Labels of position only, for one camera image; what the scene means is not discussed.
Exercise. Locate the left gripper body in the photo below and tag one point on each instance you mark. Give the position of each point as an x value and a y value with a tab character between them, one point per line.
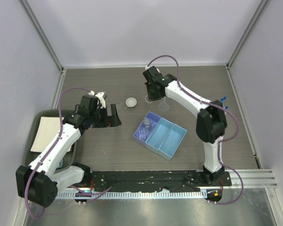
99	118

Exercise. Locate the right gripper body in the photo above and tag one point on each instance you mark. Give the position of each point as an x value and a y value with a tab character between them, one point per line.
152	95

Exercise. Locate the white ceramic crucible cup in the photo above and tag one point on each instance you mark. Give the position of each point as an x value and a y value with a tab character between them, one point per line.
147	99

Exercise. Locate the clear plastic funnel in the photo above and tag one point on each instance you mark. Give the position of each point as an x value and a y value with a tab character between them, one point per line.
163	106

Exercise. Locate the white evaporating dish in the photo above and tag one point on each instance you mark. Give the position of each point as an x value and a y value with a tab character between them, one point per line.
131	102

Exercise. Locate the small glass beaker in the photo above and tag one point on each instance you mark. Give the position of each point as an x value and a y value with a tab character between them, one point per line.
142	133

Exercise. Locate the blue compartment organizer tray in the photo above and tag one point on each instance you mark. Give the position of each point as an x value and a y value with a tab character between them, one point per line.
164	137

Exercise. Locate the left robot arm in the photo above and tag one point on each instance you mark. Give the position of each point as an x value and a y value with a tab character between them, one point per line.
39	182

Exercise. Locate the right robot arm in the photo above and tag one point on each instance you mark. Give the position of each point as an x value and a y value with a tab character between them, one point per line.
211	121

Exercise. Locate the white paper sheet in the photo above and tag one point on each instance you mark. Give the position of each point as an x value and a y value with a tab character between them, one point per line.
48	128

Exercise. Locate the dark green tray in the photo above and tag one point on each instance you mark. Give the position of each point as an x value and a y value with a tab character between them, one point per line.
29	156

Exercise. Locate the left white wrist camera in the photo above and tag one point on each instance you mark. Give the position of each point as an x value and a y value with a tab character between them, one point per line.
101	97

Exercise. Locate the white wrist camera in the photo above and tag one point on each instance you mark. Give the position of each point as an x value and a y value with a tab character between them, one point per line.
101	97
153	69

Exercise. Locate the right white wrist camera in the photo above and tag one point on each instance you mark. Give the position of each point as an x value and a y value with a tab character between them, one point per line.
153	69

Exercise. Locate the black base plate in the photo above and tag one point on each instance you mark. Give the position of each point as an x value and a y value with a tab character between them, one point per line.
153	181

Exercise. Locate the aluminium rail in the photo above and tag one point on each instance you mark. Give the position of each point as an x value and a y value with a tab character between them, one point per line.
253	178

